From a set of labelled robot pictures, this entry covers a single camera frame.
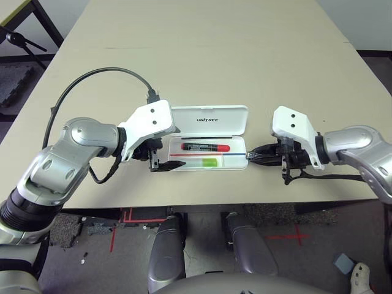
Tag small blue floor object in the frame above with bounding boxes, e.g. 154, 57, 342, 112
333, 253, 355, 275

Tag black wall baseboard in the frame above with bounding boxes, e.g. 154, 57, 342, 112
356, 48, 392, 58

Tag grey robot torso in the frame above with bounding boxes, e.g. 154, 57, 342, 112
153, 273, 307, 294

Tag red floor tape lines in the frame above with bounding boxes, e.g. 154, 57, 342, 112
109, 207, 168, 252

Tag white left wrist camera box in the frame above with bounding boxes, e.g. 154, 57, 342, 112
117, 99, 177, 162

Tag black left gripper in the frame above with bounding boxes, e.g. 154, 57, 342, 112
132, 138, 186, 172

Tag grey robot left leg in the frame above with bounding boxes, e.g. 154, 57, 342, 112
148, 215, 188, 293

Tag grey robot right leg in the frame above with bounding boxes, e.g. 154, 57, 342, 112
225, 212, 279, 276

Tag black left camera cable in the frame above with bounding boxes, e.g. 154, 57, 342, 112
42, 67, 160, 148

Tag black foam floor mat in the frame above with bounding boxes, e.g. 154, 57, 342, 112
0, 62, 43, 108

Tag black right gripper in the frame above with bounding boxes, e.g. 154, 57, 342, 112
250, 138, 312, 185

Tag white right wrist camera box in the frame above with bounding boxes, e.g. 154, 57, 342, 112
269, 105, 325, 171

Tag black marker with red cap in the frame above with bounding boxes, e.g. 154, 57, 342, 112
181, 142, 231, 153

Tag grey foam floor tile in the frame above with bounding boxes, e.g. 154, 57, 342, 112
48, 213, 83, 248

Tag thin black left gripper cable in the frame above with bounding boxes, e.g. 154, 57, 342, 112
88, 154, 123, 184

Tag red floor tape cross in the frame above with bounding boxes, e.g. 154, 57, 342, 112
265, 223, 311, 246

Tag grey robot leg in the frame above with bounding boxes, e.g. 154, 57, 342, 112
225, 212, 279, 276
148, 215, 188, 293

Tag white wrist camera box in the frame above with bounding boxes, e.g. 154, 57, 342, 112
269, 105, 325, 171
117, 99, 177, 162

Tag green capped glue stick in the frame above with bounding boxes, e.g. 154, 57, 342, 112
183, 157, 219, 169

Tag white plastic pencil case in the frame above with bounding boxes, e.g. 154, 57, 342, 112
167, 105, 249, 172

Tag black tripod stand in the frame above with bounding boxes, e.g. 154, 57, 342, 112
0, 26, 48, 71

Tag yellow topped side table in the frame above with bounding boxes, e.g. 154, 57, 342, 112
0, 0, 65, 55

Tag black table foot bar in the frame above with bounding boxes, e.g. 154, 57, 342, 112
293, 201, 380, 216

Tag white perforated shoe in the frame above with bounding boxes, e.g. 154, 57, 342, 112
350, 262, 376, 294

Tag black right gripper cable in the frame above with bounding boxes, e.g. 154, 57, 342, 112
284, 170, 367, 186

